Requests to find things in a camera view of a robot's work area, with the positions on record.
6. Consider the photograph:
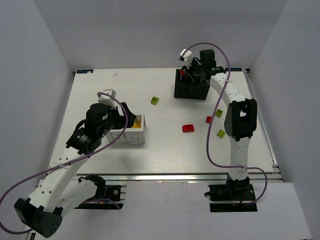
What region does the black double bin container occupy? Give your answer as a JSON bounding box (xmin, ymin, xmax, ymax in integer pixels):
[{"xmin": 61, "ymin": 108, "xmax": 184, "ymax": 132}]
[{"xmin": 173, "ymin": 69, "xmax": 210, "ymax": 101}]

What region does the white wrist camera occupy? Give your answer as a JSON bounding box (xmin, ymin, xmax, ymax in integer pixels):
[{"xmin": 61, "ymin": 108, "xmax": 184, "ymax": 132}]
[
  {"xmin": 97, "ymin": 88, "xmax": 116, "ymax": 109},
  {"xmin": 179, "ymin": 49, "xmax": 193, "ymax": 68}
]

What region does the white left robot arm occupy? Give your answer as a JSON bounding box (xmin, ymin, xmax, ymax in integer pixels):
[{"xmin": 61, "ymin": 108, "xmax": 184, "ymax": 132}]
[{"xmin": 14, "ymin": 102, "xmax": 136, "ymax": 238}]

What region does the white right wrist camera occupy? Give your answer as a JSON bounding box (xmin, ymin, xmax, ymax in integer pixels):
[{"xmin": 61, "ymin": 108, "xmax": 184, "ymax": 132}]
[{"xmin": 179, "ymin": 49, "xmax": 193, "ymax": 68}]

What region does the white double bin container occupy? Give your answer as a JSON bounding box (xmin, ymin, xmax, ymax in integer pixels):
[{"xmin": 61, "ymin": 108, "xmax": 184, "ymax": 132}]
[{"xmin": 116, "ymin": 113, "xmax": 146, "ymax": 144}]

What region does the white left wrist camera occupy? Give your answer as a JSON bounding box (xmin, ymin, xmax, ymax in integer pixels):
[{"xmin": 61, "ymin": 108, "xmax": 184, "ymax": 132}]
[{"xmin": 97, "ymin": 88, "xmax": 116, "ymax": 109}]

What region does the lime green small lego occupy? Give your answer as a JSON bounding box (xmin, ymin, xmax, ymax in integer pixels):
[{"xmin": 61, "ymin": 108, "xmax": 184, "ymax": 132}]
[{"xmin": 215, "ymin": 109, "xmax": 223, "ymax": 118}]

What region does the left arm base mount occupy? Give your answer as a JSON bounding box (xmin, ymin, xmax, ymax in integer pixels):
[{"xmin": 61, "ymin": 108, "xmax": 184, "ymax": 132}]
[{"xmin": 76, "ymin": 184, "xmax": 127, "ymax": 210}]

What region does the yellow long lego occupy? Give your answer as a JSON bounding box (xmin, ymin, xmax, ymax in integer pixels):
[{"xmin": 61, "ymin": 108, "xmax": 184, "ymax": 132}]
[{"xmin": 132, "ymin": 120, "xmax": 142, "ymax": 129}]

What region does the lime green lego brick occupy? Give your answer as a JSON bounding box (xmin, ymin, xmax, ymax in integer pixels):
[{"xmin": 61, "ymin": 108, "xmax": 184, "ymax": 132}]
[{"xmin": 216, "ymin": 129, "xmax": 226, "ymax": 139}]

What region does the lime green square lego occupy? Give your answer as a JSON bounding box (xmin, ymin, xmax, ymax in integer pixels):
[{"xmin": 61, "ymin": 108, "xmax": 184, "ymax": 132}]
[{"xmin": 150, "ymin": 96, "xmax": 159, "ymax": 105}]

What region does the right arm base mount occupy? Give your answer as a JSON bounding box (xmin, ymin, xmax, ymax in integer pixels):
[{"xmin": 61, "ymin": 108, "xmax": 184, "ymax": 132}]
[{"xmin": 204, "ymin": 179, "xmax": 258, "ymax": 213}]

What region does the red sloped lego brick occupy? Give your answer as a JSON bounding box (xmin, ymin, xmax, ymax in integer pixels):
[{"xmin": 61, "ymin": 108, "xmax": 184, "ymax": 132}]
[{"xmin": 182, "ymin": 124, "xmax": 195, "ymax": 133}]

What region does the small red lego brick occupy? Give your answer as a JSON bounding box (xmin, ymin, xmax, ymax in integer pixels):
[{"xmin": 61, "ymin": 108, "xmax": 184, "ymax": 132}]
[{"xmin": 205, "ymin": 116, "xmax": 212, "ymax": 124}]

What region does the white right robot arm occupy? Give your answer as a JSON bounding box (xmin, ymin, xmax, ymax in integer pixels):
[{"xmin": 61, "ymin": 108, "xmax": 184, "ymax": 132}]
[{"xmin": 179, "ymin": 48, "xmax": 258, "ymax": 189}]

